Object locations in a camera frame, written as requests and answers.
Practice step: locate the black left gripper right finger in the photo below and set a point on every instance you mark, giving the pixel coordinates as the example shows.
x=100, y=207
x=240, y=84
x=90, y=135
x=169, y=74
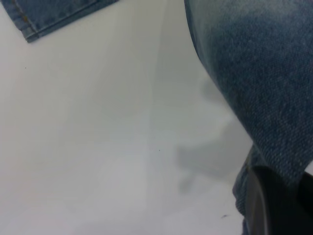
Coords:
x=308, y=191

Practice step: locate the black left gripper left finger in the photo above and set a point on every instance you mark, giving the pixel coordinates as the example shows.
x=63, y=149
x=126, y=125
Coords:
x=271, y=208

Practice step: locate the blue denim pants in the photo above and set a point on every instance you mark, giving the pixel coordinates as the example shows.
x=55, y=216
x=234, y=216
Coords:
x=256, y=73

